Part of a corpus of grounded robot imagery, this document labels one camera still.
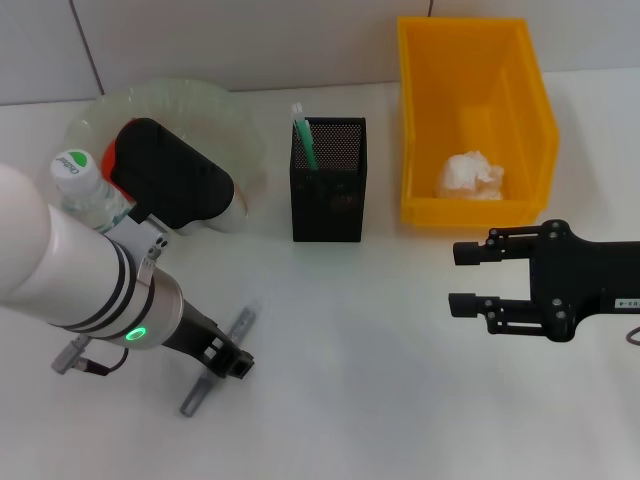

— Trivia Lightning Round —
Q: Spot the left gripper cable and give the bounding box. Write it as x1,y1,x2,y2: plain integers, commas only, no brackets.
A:
52,333,131,377

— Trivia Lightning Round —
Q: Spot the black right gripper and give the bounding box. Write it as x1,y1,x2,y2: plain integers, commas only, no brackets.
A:
448,218,640,344

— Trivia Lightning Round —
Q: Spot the white paper ball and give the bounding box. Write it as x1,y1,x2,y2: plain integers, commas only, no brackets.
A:
432,149,507,203

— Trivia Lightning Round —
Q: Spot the clear green-label water bottle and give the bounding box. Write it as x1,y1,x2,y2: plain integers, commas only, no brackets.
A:
49,148,134,234

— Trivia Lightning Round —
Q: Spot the yellow plastic bin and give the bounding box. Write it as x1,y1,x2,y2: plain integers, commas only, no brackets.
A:
397,16,561,230

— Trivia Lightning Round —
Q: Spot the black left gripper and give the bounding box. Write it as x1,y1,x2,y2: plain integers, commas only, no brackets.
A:
163,296,257,380

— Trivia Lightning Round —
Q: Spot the green toothbrush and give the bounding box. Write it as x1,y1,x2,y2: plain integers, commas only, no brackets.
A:
290,102,321,172

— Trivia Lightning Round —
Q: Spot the silver grey pen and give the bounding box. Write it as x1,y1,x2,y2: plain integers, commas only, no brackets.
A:
179,301,265,419

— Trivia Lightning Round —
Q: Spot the orange fruit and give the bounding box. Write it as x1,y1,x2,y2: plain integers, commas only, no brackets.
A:
99,141,122,190

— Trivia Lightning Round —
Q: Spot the pale green glass fruit plate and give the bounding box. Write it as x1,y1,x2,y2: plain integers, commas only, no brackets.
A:
67,77,269,236

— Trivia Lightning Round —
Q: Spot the black mesh pen holder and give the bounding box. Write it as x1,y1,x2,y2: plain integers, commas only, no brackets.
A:
288,116,367,244

